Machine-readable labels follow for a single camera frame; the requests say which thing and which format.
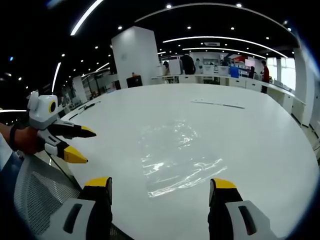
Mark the black cabinet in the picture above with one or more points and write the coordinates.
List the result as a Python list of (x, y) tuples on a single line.
[(135, 81)]

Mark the person's left hand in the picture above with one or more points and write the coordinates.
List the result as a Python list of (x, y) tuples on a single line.
[(28, 140)]

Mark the clear food packaging bag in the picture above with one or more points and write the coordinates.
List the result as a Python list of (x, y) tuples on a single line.
[(170, 135), (180, 172)]

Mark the long ceiling light strip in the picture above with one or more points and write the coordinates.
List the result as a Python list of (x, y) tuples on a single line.
[(225, 40), (83, 17)]

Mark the grey mesh chair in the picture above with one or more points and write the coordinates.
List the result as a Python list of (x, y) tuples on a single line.
[(37, 190)]

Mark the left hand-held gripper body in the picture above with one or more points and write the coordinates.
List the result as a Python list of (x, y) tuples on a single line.
[(41, 112)]

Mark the long white counter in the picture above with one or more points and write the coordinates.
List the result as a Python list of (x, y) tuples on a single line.
[(250, 85)]

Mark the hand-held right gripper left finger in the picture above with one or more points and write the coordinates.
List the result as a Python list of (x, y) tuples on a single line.
[(82, 215)]

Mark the black wristband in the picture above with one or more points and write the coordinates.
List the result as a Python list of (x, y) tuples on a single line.
[(13, 138)]

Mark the white box appliance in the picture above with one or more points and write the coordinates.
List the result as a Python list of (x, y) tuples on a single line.
[(176, 67)]

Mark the blue crate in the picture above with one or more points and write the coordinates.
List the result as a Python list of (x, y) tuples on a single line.
[(235, 72)]

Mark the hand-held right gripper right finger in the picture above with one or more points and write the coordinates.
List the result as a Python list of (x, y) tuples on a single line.
[(240, 215)]

